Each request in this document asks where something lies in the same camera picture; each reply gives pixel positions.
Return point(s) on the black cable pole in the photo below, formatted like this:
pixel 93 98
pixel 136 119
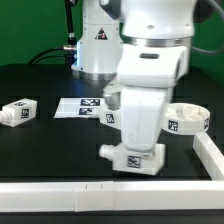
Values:
pixel 71 38

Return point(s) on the white round stool seat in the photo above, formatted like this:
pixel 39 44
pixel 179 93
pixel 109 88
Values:
pixel 185 119

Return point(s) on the white right fence rail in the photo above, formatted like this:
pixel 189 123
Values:
pixel 210 156

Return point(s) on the white fence rail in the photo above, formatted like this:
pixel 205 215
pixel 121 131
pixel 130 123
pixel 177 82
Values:
pixel 210 156
pixel 111 196

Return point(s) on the white paper marker sheet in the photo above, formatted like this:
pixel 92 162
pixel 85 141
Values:
pixel 78 107

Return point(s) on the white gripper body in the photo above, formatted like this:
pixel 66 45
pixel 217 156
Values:
pixel 142 90

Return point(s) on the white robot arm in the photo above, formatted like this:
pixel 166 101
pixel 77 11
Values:
pixel 160 23

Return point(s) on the white front fence rail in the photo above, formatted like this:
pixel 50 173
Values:
pixel 111 196

